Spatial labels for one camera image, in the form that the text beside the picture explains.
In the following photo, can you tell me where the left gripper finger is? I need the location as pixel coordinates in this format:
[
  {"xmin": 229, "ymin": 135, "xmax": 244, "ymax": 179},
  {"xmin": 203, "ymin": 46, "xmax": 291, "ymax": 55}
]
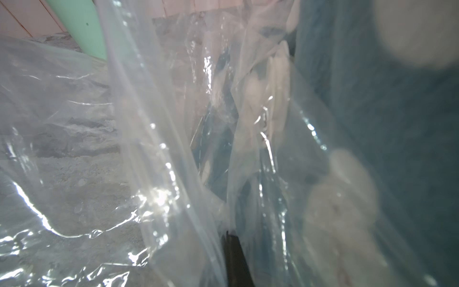
[{"xmin": 221, "ymin": 232, "xmax": 255, "ymax": 287}]

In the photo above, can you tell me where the clear plastic vacuum bag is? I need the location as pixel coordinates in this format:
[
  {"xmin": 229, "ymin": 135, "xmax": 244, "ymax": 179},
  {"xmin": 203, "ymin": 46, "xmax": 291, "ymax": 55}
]
[{"xmin": 1, "ymin": 1, "xmax": 443, "ymax": 287}]

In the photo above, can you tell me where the white vacuum bag valve cap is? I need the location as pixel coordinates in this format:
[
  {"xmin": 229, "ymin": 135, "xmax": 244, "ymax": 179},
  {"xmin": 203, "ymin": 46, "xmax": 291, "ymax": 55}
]
[{"xmin": 245, "ymin": 40, "xmax": 290, "ymax": 141}]

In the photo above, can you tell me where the teal blanket with white clouds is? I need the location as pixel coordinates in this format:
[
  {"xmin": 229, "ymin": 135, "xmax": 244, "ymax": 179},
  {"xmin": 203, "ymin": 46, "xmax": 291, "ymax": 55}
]
[{"xmin": 189, "ymin": 0, "xmax": 459, "ymax": 287}]

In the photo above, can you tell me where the mint green pencil cup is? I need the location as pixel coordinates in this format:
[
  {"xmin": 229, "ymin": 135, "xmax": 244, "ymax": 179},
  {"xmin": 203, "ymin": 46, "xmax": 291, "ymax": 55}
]
[{"xmin": 47, "ymin": 0, "xmax": 107, "ymax": 60}]

